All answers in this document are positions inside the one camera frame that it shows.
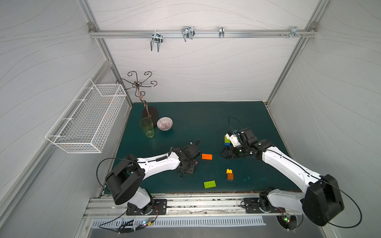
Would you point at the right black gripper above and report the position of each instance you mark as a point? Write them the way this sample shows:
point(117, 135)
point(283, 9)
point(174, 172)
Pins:
point(235, 151)

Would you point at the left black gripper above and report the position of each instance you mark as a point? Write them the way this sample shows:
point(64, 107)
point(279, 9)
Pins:
point(188, 163)

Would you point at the orange 2x3 brick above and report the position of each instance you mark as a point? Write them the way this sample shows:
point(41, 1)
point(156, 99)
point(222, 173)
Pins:
point(207, 157)

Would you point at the wide lime green brick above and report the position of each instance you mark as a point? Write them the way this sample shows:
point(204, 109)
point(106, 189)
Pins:
point(209, 184)

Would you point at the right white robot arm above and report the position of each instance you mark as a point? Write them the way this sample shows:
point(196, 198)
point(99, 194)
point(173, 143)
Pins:
point(319, 197)

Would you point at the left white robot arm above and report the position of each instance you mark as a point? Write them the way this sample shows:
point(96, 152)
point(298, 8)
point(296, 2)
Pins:
point(125, 179)

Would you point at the dark orange brick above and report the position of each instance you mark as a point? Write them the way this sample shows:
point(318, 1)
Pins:
point(230, 176)

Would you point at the striped ceramic bowl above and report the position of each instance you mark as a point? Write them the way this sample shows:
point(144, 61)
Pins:
point(165, 123)

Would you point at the green plastic cup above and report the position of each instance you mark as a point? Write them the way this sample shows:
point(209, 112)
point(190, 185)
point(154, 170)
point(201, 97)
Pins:
point(147, 127)

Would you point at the metal hook stand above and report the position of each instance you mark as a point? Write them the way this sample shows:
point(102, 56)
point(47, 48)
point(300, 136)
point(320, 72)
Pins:
point(148, 112)

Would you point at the metal hook one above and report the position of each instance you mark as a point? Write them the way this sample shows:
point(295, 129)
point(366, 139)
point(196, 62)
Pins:
point(157, 40)

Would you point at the metal hook two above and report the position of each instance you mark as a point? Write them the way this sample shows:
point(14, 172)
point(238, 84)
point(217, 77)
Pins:
point(188, 33)

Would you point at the metal hook three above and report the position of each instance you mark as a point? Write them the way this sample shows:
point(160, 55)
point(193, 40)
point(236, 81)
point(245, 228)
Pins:
point(221, 32)

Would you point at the aluminium cross bar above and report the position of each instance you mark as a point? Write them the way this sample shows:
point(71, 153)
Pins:
point(206, 34)

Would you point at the metal hook four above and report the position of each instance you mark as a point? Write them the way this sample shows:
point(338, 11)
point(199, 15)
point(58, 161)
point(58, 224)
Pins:
point(293, 34)

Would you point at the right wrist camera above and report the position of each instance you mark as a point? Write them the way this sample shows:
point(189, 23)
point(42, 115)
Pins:
point(234, 141)

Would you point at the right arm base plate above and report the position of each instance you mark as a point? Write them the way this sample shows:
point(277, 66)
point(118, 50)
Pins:
point(253, 205)

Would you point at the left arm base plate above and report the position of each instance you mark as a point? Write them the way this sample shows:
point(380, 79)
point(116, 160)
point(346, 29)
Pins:
point(157, 207)

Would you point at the white wire basket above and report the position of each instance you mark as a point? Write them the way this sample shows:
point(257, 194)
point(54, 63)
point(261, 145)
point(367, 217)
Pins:
point(85, 125)

